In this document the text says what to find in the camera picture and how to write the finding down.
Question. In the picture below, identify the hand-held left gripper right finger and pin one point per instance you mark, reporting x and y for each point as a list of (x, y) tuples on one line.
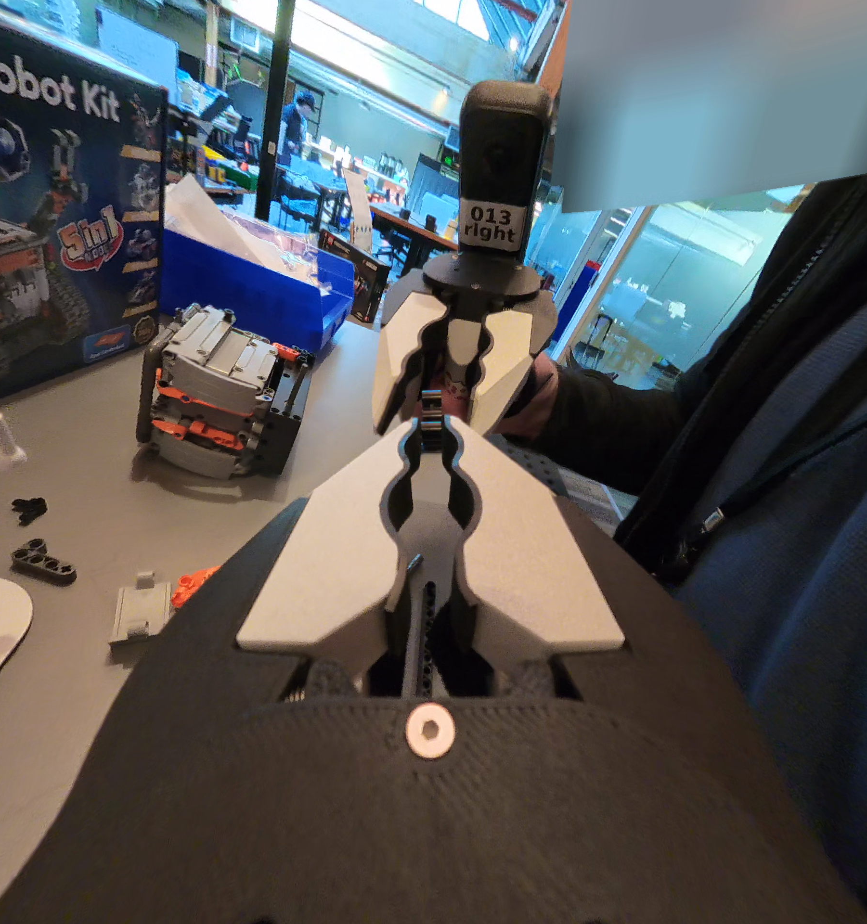
[(541, 577)]

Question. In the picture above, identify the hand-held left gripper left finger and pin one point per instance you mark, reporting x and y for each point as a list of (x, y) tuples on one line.
[(318, 577)]

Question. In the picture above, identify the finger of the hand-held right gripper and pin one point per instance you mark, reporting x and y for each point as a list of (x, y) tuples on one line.
[(509, 354), (401, 346)]

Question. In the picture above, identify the small black angled beam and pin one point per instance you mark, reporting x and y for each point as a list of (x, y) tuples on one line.
[(431, 419)]

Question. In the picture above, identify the grey building block model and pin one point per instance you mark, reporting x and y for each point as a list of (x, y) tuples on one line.
[(216, 375)]

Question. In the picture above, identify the person's right forearm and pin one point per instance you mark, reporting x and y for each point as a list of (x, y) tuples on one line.
[(606, 433)]

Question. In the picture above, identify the person's right hand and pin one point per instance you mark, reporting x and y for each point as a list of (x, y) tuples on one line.
[(534, 397)]

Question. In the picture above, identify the dark toy car box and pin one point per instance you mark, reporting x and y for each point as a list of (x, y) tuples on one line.
[(354, 278)]

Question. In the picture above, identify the black studded armrest pad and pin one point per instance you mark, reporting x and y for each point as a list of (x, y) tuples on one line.
[(549, 483)]

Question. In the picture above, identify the black beam with holes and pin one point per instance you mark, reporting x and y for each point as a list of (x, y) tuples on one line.
[(422, 635)]

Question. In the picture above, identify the orange wedge panel piece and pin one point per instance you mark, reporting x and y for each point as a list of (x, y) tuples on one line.
[(191, 586)]

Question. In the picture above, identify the blue bin with plastic bags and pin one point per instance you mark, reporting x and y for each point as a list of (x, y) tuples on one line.
[(260, 289)]

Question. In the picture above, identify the grey curved panel piece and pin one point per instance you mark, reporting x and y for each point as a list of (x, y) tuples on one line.
[(141, 606)]

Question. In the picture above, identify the black jacket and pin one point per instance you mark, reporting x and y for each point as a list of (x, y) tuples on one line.
[(729, 361)]

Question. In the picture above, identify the black pillar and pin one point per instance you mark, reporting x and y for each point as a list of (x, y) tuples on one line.
[(274, 108)]

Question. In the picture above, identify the blue woven fabric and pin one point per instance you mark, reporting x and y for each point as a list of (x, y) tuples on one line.
[(801, 577)]

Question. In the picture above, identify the grey angled beam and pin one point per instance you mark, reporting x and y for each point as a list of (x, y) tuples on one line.
[(43, 563)]

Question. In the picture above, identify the black angled connector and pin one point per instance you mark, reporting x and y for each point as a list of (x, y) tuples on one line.
[(29, 509)]

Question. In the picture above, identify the toy kit cardboard box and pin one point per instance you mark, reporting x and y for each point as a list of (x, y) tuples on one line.
[(58, 216)]

